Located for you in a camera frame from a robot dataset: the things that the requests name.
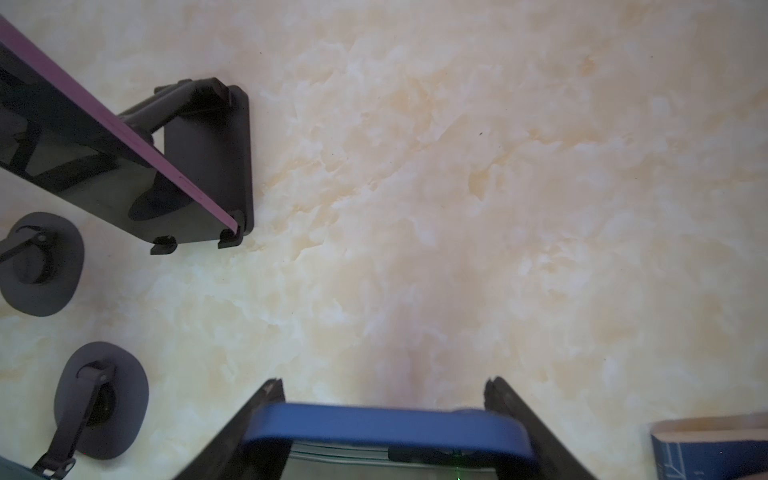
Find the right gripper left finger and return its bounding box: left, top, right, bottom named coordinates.
left=176, top=379, right=286, bottom=480

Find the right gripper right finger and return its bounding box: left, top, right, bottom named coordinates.
left=484, top=376, right=596, bottom=480

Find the blue phone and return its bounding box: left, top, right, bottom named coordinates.
left=241, top=402, right=535, bottom=466

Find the round stand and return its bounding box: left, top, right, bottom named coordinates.
left=1, top=212, right=85, bottom=317
left=32, top=341, right=149, bottom=479

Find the pink phone case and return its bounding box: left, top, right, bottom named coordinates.
left=650, top=411, right=767, bottom=479

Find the black folding stand back right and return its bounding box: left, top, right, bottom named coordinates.
left=119, top=78, right=254, bottom=255

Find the purple phone on folding stand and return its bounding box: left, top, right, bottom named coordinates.
left=0, top=14, right=241, bottom=246

